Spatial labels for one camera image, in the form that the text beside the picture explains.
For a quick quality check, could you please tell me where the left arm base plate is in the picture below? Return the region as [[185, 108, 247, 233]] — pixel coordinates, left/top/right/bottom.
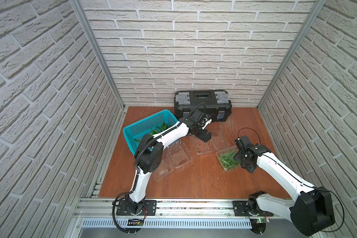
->
[[116, 200, 157, 217]]

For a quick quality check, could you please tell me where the teal plastic perforated basket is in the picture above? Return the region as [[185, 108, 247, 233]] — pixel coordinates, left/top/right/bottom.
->
[[123, 110, 178, 155]]

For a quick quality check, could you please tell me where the clear pepper container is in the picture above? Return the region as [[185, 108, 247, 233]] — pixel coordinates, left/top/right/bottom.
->
[[190, 129, 230, 155], [216, 146, 240, 172]]

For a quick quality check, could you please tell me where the clear clamshell container with peppers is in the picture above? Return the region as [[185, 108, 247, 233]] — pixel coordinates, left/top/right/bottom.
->
[[153, 139, 192, 181]]

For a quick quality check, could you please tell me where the aluminium front rail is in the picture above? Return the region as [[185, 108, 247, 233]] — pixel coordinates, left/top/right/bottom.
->
[[72, 198, 283, 224]]

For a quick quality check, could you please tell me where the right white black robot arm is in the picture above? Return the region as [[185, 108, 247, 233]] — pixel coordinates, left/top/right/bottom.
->
[[235, 136, 335, 236]]

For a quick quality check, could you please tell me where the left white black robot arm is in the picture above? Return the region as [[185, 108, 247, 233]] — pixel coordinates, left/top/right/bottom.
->
[[119, 103, 212, 215]]

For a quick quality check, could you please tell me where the black grey toolbox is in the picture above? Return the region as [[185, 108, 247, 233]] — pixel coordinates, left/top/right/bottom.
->
[[174, 89, 232, 122]]

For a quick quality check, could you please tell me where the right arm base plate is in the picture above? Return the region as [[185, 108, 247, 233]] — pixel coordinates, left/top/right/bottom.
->
[[232, 199, 274, 217]]

